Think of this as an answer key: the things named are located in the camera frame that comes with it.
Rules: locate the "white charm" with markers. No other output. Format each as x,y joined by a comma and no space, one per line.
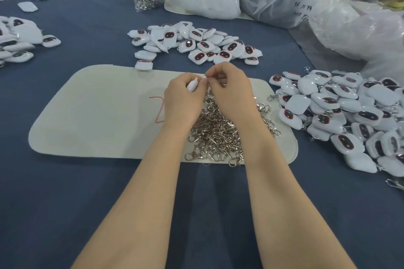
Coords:
193,84

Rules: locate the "person's right forearm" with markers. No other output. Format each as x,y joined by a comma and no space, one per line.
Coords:
296,209

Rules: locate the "thin red thread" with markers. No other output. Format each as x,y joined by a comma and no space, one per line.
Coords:
158,108

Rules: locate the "person's right hand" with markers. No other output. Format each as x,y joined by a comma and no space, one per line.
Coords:
233,95

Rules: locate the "crumpled clear plastic bag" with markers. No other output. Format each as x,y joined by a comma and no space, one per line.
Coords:
363,31

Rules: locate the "person's left hand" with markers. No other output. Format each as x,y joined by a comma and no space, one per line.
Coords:
183,103

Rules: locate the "person's left forearm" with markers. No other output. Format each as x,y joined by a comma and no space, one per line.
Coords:
137,209

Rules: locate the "cream felt work mat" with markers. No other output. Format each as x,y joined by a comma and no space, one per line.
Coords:
85,113

